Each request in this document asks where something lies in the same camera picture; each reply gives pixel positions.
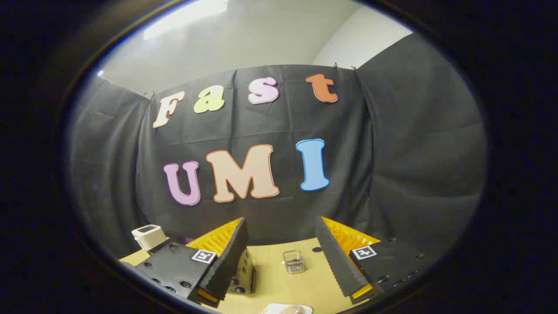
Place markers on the black toaster oven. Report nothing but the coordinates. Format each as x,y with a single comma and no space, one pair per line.
246,272

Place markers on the white small appliance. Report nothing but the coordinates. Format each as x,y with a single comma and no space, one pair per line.
150,237

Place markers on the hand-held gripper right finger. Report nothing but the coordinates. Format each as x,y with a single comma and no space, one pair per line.
335,257

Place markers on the clear mesh holder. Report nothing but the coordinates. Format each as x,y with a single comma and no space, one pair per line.
294,262

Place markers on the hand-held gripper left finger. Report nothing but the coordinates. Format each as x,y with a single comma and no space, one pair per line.
231,261

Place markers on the breaded croquette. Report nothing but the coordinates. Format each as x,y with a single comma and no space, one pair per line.
293,310

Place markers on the white plate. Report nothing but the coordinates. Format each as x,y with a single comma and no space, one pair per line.
269,310

